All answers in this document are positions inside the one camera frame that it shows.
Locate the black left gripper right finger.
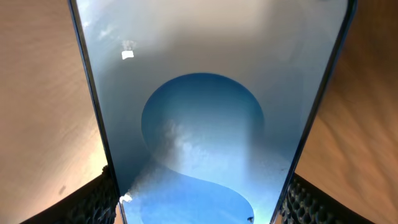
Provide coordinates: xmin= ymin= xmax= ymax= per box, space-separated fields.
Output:
xmin=280 ymin=174 xmax=372 ymax=224

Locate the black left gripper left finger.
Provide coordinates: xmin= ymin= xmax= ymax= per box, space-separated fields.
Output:
xmin=22 ymin=166 xmax=119 ymax=224

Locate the blue Galaxy smartphone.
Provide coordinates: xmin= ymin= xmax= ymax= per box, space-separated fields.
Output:
xmin=69 ymin=0 xmax=357 ymax=224

